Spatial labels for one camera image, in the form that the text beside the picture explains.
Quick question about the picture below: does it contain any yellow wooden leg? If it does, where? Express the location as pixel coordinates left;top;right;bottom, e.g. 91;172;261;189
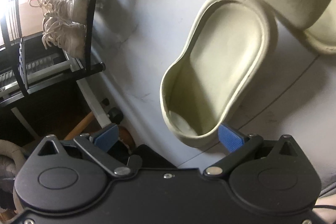
64;112;95;140

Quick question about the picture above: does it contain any brown fur-lined slipper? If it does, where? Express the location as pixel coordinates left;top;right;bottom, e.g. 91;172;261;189
118;126;136;152

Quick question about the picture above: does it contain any white rolling stand base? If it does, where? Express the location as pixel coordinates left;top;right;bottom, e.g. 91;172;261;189
77;79;123;128

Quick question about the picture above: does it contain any beige laced sneaker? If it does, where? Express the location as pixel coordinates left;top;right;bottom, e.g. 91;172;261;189
29;0;89;25
42;17;86;59

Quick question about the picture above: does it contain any black metal shoe rack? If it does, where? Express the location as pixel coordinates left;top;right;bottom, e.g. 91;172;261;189
1;0;105;110

